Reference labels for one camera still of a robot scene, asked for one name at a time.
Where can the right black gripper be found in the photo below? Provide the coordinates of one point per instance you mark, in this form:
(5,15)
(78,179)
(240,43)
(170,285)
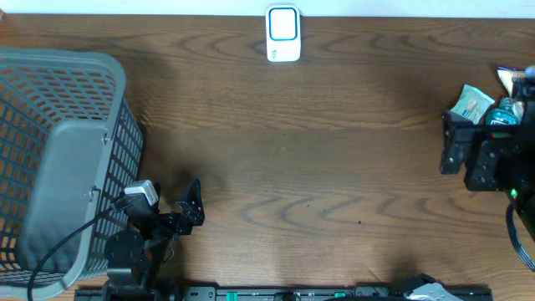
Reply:
(503,141)

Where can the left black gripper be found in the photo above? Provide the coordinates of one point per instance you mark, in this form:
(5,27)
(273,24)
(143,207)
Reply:
(182,227)

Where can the pale green wet wipes pack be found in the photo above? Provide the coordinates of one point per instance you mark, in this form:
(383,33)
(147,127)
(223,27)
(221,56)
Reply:
(472,104)

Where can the teal mouthwash bottle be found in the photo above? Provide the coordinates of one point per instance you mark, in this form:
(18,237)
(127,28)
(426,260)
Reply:
(508,112)

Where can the yellow chips bag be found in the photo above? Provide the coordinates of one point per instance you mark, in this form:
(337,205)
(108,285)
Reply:
(509,76)

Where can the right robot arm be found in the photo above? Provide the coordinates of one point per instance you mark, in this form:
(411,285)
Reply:
(521,203)

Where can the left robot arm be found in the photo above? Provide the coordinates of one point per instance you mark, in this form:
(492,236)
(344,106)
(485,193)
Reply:
(135,256)

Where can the white barcode scanner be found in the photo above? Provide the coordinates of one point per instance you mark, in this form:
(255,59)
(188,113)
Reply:
(283,33)

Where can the grey plastic shopping basket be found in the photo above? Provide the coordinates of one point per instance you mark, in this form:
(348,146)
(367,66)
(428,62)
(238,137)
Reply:
(69,146)

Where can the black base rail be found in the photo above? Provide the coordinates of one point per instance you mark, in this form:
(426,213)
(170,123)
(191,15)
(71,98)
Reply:
(430,291)

